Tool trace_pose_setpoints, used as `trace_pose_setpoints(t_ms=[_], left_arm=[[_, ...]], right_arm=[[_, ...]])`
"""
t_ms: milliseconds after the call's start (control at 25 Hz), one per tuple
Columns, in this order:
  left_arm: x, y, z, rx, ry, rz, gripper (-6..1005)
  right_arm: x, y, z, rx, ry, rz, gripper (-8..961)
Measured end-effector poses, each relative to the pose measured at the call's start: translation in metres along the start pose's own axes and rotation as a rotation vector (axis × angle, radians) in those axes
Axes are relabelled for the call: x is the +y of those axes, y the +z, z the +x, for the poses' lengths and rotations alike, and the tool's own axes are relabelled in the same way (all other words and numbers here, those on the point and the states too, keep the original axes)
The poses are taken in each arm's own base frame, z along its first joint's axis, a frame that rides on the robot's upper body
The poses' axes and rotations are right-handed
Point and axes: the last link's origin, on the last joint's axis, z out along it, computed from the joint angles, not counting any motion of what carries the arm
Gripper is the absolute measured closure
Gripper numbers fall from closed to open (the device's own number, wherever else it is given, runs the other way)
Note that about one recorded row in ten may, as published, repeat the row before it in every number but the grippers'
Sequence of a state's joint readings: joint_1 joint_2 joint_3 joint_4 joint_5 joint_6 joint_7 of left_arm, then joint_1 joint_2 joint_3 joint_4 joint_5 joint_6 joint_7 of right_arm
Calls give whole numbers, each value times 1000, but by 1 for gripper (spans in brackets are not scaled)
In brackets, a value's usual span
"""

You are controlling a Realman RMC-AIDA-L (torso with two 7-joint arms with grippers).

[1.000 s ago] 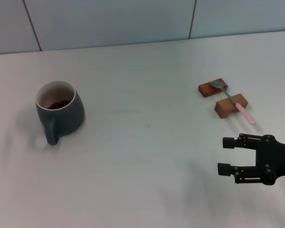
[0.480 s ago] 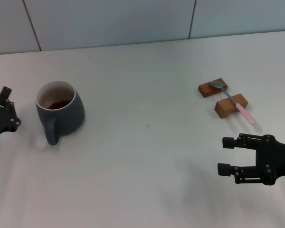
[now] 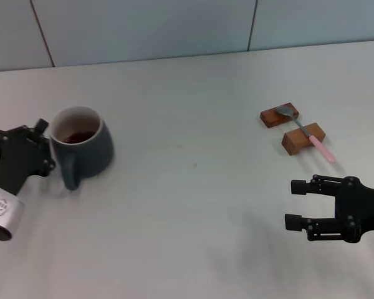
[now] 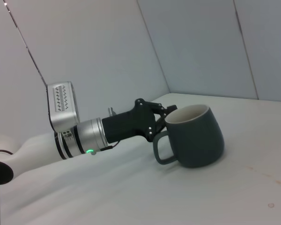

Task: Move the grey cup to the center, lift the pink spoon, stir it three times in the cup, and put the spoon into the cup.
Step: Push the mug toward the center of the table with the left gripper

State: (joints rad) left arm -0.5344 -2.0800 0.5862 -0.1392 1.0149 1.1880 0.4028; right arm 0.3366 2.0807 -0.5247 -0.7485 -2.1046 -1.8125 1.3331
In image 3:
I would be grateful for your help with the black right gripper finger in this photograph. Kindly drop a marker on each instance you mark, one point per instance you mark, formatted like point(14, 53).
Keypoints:
point(300, 187)
point(294, 222)

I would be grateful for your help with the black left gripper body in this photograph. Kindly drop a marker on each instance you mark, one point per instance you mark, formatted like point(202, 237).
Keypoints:
point(15, 159)

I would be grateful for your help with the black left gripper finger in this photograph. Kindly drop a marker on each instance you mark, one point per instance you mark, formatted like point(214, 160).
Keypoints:
point(46, 159)
point(26, 132)

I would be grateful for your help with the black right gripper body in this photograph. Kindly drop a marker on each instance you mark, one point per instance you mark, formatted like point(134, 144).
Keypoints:
point(358, 208)

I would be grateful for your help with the grey ceramic mug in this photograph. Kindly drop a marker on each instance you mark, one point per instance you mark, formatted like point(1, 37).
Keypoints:
point(93, 155)

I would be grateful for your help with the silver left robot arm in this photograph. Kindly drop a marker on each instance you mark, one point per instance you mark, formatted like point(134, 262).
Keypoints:
point(1, 208)

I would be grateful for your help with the dark brown coffee liquid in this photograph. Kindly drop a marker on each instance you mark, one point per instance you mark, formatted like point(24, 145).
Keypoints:
point(78, 137)

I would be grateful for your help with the arched brown wooden block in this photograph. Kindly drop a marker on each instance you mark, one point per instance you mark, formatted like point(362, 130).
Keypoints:
point(294, 140)

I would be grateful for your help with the flat brown wooden block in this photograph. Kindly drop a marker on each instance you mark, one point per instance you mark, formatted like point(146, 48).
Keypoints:
point(269, 118)

